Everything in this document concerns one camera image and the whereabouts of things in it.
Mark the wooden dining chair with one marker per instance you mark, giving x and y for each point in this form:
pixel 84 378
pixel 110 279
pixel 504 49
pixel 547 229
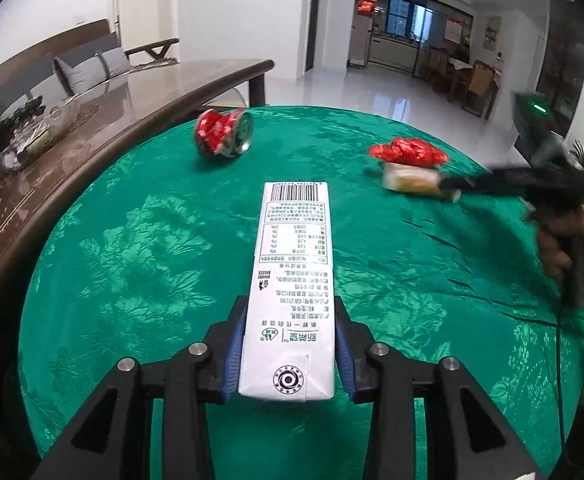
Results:
pixel 481 87
pixel 439 67

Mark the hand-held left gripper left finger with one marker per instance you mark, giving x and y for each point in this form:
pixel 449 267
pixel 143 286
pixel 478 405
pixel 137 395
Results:
pixel 234 360

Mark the white milk carton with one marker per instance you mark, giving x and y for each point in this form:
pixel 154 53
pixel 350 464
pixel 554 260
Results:
pixel 292 285

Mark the dark wooden coffee table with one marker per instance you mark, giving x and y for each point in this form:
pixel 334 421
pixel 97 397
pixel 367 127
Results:
pixel 121 105

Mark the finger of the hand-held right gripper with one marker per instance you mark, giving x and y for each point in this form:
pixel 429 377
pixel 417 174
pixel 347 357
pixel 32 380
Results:
pixel 507 172
pixel 487 189

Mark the beige snack packet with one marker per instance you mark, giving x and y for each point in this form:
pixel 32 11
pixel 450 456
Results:
pixel 412 180

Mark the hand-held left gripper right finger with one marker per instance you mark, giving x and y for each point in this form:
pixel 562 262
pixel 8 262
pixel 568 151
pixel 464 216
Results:
pixel 346 360

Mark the grey striped cushion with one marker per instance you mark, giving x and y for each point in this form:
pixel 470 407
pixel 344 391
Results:
pixel 91 67
pixel 21 90

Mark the glass bowl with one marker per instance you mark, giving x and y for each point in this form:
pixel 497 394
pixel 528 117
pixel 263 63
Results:
pixel 46 130

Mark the dark window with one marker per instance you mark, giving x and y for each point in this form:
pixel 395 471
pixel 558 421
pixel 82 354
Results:
pixel 407 17

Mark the red wall decoration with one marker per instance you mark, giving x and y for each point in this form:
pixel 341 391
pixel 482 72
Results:
pixel 366 5

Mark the crushed red drink can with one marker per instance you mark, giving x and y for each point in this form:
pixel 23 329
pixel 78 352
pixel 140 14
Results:
pixel 221 132

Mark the red crumpled foil wrapper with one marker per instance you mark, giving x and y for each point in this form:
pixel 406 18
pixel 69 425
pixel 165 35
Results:
pixel 407 151

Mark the red wall calendar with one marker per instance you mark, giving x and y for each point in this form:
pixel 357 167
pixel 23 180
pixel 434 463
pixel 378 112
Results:
pixel 454 30

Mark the framed wall picture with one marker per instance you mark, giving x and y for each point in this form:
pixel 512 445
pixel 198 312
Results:
pixel 493 32

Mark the brown wooden sofa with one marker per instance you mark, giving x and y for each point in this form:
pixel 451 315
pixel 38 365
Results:
pixel 46 42

